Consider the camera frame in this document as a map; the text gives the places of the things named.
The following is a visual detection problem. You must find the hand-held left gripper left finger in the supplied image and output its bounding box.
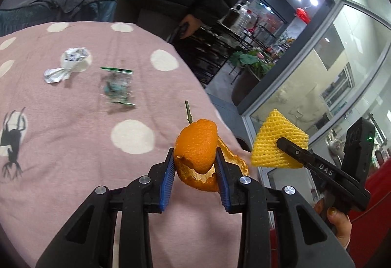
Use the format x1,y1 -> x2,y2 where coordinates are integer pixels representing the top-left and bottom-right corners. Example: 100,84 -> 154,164
36,147 -> 177,268

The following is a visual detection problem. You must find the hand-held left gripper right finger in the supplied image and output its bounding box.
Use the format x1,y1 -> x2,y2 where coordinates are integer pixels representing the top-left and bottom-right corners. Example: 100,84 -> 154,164
214,147 -> 356,268

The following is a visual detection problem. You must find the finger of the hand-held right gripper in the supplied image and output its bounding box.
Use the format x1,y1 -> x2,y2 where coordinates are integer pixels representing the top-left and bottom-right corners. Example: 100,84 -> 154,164
276,137 -> 371,213

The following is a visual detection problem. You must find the orange peel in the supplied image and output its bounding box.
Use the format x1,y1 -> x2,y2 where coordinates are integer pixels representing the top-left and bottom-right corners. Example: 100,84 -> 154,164
174,100 -> 249,193

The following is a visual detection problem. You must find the yellow foam fruit net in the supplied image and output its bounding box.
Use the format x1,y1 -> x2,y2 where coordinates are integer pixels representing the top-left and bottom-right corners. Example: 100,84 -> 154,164
251,108 -> 309,169

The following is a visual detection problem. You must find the person's right hand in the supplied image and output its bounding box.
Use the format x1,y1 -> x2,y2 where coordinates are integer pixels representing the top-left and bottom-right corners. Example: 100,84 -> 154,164
315,199 -> 353,248

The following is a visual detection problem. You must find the dark plant pot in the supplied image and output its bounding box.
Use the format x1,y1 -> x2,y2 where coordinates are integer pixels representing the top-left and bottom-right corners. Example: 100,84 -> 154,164
231,68 -> 261,107

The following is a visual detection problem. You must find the green potted plant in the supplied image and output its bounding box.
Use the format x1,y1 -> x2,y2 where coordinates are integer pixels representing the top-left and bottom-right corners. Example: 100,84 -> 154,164
230,49 -> 276,78

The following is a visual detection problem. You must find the black trolley rack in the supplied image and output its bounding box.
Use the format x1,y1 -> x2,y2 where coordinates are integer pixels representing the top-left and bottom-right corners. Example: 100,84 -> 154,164
171,22 -> 245,87

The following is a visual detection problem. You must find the red hanging decoration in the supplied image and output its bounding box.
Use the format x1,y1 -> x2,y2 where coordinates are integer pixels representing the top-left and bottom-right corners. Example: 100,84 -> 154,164
296,7 -> 311,24

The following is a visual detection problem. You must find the crumpled silver foil wrapper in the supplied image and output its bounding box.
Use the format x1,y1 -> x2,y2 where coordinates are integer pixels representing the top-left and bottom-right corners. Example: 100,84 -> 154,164
43,47 -> 92,84

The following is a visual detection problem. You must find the group of bottles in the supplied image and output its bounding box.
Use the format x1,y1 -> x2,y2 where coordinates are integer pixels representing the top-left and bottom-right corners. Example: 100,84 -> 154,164
235,1 -> 255,28

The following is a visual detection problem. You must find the massage bed with blue skirt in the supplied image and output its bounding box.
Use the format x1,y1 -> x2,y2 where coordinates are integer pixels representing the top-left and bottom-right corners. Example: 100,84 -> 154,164
0,0 -> 118,38

